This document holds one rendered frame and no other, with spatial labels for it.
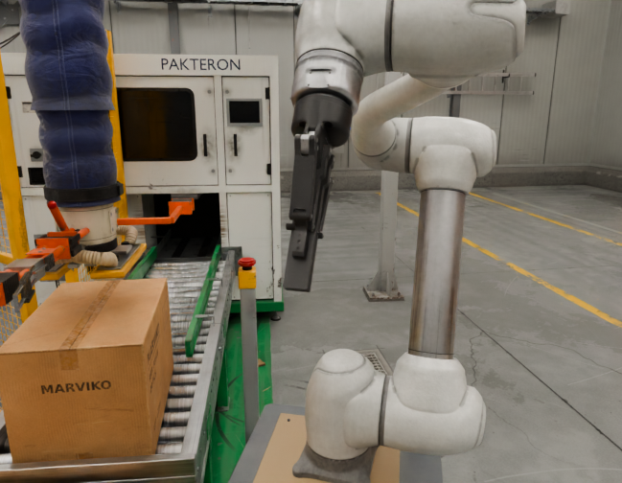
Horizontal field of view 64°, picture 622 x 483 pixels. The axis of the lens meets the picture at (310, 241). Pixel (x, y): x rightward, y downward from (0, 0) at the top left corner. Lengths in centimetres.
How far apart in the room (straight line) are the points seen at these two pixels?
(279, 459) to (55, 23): 130
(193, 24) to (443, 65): 964
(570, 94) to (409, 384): 1155
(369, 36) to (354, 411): 77
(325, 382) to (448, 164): 55
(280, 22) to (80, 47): 876
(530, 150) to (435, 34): 1141
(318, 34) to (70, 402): 131
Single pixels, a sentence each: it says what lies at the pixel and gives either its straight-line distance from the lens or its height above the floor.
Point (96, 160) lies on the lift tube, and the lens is 167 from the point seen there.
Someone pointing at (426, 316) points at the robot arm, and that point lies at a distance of 114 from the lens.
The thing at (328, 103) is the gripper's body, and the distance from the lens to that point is 63.
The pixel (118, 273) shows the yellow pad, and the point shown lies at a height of 112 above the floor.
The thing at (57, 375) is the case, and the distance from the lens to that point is 165.
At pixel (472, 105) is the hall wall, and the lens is 1132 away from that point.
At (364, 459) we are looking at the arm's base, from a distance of 126.
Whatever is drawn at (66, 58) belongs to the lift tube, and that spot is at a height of 174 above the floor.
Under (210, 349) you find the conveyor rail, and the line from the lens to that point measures 227.
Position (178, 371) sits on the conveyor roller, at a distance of 226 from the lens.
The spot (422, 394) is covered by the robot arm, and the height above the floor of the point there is 102.
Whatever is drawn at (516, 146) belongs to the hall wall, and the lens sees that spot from 1186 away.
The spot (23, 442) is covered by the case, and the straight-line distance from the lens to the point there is 179.
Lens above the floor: 160
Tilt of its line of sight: 15 degrees down
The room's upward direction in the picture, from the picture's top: straight up
